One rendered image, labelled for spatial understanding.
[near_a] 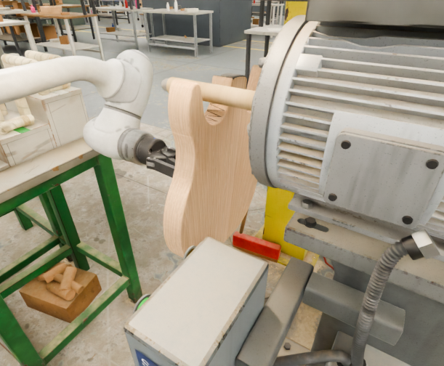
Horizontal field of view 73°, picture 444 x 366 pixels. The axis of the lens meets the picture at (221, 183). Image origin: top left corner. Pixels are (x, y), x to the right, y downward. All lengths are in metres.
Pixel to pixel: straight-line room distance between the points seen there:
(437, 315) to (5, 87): 0.79
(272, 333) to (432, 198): 0.24
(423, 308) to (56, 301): 1.56
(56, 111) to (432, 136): 1.07
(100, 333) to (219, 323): 1.41
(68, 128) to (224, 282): 0.96
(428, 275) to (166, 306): 0.31
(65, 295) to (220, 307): 1.38
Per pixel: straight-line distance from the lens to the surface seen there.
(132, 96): 0.84
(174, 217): 0.57
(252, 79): 0.75
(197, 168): 0.54
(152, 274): 1.88
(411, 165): 0.34
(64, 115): 1.20
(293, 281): 0.49
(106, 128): 0.85
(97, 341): 1.71
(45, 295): 1.81
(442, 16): 0.37
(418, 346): 0.57
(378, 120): 0.35
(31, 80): 0.74
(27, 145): 1.16
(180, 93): 0.50
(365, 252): 0.44
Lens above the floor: 1.41
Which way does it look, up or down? 33 degrees down
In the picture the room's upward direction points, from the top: straight up
